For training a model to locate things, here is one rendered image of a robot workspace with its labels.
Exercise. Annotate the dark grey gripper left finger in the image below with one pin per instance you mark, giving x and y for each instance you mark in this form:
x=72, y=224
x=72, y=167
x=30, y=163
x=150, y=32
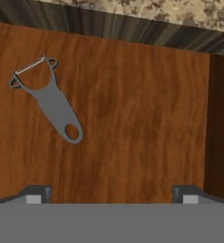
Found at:
x=38, y=192

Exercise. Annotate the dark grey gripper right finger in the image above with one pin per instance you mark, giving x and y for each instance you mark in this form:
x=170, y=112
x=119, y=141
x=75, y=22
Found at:
x=188, y=192

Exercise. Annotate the grey metal vegetable peeler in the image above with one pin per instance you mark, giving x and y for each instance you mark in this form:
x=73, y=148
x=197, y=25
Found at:
x=55, y=104

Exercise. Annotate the open brown wooden drawer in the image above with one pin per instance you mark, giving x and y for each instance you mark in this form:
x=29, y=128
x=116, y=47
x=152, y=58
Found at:
x=123, y=120

